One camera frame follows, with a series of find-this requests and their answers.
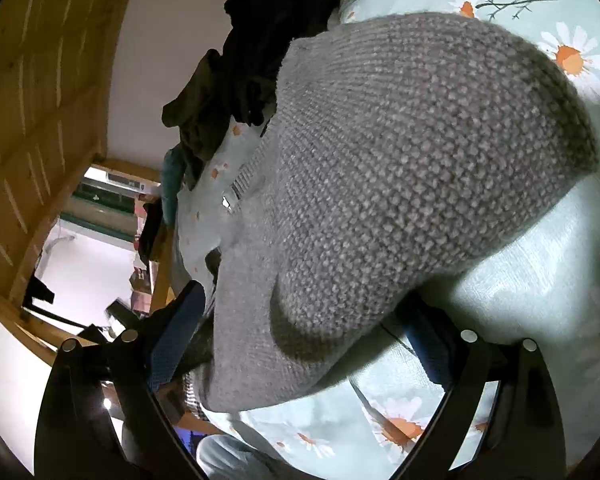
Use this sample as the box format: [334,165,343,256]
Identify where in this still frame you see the green framed window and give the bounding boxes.
[59,170,148,242]

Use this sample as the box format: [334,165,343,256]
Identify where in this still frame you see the light blue floral blanket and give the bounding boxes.
[172,0,600,480]

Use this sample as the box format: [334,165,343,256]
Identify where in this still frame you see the person's left leg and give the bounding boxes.
[196,434,301,480]

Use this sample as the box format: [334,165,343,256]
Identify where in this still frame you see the pile of dark clothes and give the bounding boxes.
[132,200,167,263]

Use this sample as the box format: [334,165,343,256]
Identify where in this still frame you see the dark hanging bag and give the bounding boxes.
[21,271,56,312]

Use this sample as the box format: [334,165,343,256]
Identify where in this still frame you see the dark green garment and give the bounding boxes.
[161,50,237,188]

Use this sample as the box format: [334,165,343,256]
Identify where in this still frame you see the white air conditioner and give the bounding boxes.
[105,170,149,195]

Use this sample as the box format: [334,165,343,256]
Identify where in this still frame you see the wooden bunk bed frame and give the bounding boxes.
[0,0,181,361]

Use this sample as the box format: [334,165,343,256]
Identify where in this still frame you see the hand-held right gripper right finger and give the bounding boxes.
[394,304,567,480]

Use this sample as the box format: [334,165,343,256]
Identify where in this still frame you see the black garment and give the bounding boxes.
[223,0,348,128]

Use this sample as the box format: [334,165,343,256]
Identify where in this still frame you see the grey knitted sweater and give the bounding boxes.
[187,10,600,413]

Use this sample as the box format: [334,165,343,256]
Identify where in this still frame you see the black white checkered sheet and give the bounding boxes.
[181,379,204,417]

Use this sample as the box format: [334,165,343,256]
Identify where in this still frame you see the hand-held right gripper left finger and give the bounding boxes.
[34,280,216,480]

